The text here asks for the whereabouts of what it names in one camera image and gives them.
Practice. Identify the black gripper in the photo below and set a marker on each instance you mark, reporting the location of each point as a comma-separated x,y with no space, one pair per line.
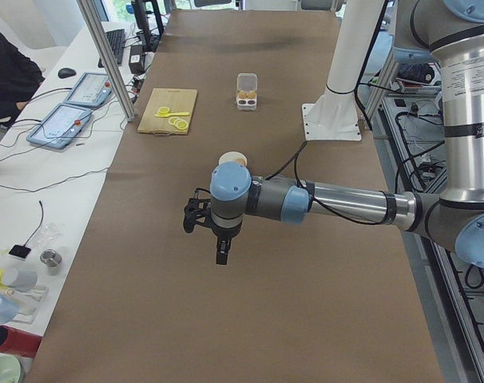
224,234

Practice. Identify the clear plastic egg box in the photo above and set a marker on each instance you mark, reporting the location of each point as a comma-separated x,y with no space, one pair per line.
247,82

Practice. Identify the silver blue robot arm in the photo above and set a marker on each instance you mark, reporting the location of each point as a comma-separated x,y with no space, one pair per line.
453,33

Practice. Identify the white round bowl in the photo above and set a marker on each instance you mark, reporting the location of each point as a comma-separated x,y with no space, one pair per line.
231,157

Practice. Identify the lemon slice stack front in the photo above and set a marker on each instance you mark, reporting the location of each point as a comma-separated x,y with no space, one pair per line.
181,124

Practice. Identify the yellow toy knife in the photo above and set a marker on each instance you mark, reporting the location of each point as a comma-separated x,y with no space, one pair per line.
178,113

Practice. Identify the wooden cutting board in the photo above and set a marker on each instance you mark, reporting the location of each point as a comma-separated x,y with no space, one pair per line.
179,100

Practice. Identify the small steel cup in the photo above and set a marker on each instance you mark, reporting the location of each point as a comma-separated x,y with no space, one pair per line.
52,261

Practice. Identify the blue teach pendant near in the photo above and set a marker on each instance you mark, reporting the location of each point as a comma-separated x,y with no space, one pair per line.
60,127

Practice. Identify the blue teach pendant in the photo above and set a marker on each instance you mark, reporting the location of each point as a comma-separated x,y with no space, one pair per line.
60,127
91,91

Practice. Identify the black square pad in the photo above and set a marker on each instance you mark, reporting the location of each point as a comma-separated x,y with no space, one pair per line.
19,251

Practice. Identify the black power adapter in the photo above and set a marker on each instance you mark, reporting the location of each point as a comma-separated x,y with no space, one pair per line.
137,59

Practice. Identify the clear cup tray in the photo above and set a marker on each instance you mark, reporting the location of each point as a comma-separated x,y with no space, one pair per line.
28,302

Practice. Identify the blue teach pendant far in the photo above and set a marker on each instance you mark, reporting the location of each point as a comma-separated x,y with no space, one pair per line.
91,91

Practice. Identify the grey plastic cup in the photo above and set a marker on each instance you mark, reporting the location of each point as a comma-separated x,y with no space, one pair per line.
20,280

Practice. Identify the light blue plastic cup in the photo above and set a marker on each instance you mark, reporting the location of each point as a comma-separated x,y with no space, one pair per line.
8,309

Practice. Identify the black keyboard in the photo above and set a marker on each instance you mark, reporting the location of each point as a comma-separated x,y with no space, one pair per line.
116,40

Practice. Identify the black computer mouse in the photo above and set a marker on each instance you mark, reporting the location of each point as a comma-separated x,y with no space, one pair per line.
66,72

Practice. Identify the red cylinder can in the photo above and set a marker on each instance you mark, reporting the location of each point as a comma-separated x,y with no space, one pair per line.
18,342

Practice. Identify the green bowl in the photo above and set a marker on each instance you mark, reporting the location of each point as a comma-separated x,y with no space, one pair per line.
11,370

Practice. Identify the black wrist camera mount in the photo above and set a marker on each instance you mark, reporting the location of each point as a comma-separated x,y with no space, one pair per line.
197,211

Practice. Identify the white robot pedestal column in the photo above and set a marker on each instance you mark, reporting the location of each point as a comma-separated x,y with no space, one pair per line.
334,116

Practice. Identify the aluminium frame post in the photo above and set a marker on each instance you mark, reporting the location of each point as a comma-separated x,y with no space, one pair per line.
93,22

